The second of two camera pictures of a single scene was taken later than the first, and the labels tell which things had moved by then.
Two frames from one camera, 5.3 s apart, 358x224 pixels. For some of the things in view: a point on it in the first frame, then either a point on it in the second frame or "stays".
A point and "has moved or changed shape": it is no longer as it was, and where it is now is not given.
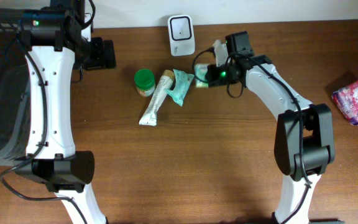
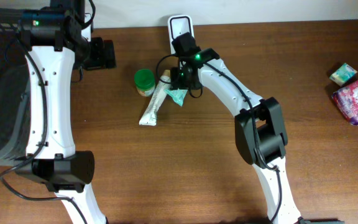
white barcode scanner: [182, 37] stays
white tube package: [149, 118] stays
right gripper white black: [213, 81] to [176, 83]
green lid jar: [145, 82] stays
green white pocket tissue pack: [201, 71] has moved or changed shape
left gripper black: [100, 59] stays
